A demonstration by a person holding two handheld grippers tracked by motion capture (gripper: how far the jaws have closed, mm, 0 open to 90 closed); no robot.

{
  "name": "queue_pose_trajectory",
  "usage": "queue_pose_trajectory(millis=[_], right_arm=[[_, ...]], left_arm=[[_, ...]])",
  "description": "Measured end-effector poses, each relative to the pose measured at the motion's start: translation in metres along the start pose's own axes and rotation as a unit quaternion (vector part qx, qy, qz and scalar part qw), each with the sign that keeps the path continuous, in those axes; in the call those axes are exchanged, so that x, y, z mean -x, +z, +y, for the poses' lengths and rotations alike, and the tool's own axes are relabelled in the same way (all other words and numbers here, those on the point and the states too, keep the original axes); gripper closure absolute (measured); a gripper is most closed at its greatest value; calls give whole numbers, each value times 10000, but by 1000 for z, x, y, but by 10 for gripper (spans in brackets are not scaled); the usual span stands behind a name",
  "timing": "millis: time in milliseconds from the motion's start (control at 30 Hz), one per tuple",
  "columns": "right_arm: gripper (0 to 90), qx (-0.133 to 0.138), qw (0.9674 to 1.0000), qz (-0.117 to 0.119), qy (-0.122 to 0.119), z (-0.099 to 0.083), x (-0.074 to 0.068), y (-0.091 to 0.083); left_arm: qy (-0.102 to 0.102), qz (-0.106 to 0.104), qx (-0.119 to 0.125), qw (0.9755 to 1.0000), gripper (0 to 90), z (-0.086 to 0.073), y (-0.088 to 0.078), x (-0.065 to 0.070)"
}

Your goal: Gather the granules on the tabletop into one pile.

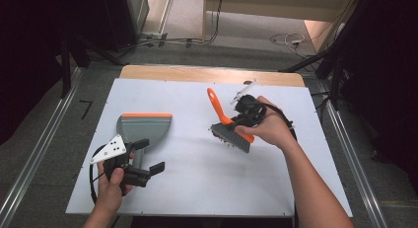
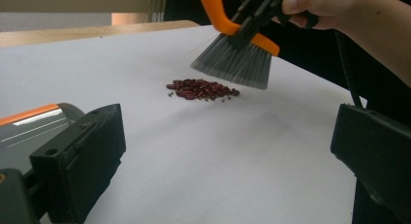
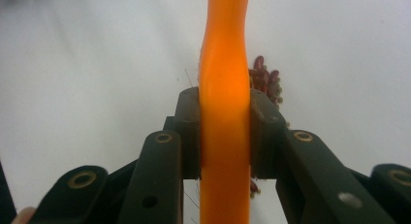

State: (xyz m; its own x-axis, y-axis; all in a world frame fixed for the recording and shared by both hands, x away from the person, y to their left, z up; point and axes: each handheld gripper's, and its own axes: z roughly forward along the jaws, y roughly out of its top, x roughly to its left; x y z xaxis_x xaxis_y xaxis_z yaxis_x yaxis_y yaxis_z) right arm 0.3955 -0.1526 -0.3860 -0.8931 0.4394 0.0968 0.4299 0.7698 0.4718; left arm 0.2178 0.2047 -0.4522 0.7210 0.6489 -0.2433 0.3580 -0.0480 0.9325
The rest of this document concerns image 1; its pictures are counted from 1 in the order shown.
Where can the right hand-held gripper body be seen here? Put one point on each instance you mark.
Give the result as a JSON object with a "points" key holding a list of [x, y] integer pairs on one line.
{"points": [[249, 109]]}

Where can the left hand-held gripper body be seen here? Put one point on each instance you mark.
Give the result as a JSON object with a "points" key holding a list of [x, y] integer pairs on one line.
{"points": [[110, 149]]}

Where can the grey dustpan with orange edge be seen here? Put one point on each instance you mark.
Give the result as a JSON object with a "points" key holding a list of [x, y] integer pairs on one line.
{"points": [[144, 129]]}

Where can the person's right hand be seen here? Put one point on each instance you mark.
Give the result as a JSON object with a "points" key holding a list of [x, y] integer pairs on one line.
{"points": [[272, 129]]}

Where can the person's left hand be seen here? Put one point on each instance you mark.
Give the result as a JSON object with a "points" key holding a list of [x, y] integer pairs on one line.
{"points": [[110, 195]]}

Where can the white table cover sheet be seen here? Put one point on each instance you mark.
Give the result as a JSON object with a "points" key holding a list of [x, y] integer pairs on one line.
{"points": [[203, 175]]}

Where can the wooden table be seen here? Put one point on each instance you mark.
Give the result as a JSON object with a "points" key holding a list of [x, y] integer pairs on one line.
{"points": [[197, 75]]}

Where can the black stand legs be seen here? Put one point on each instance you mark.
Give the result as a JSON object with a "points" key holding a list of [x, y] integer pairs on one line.
{"points": [[67, 66], [328, 53]]}

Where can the grey floor power strip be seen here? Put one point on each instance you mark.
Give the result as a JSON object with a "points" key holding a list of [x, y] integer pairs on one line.
{"points": [[154, 37]]}

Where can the black curtain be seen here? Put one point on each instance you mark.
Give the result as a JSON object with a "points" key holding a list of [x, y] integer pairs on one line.
{"points": [[387, 73], [29, 57]]}

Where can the grey cabinet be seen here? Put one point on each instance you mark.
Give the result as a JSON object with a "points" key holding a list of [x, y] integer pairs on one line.
{"points": [[138, 11]]}

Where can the metal floor rail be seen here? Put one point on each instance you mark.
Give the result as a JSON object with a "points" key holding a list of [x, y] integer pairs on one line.
{"points": [[358, 168], [36, 155]]}

